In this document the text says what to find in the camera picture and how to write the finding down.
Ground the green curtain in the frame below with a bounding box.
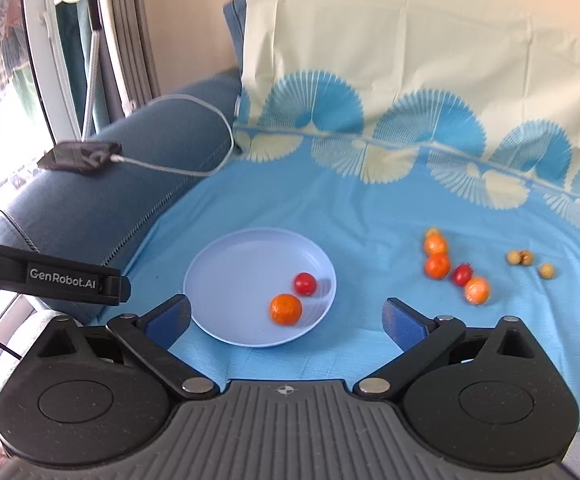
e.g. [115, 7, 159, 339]
[55, 0, 111, 131]

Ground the blue sofa armrest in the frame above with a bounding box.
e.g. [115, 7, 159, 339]
[0, 67, 243, 326]

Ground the blue printed cloth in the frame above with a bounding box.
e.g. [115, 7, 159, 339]
[120, 0, 580, 431]

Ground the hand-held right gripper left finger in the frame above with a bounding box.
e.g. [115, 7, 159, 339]
[25, 294, 219, 402]

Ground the white charging cable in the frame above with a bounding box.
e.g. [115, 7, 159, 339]
[112, 94, 236, 178]

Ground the white window frame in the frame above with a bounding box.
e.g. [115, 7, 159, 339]
[20, 0, 83, 143]

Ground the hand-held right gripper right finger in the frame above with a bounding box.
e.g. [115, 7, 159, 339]
[352, 297, 546, 401]

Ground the light blue plate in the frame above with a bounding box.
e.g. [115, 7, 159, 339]
[183, 227, 337, 349]

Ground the blue sofa cushion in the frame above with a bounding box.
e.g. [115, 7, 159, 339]
[222, 0, 249, 77]

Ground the plastic-wrapped orange mandarin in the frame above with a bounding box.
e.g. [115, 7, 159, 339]
[463, 277, 492, 306]

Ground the metal stand pole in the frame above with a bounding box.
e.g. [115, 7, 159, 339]
[59, 0, 106, 142]

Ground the grey folded rack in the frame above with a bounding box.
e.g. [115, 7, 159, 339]
[97, 0, 161, 116]

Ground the black smartphone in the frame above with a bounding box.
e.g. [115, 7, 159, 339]
[37, 141, 122, 175]

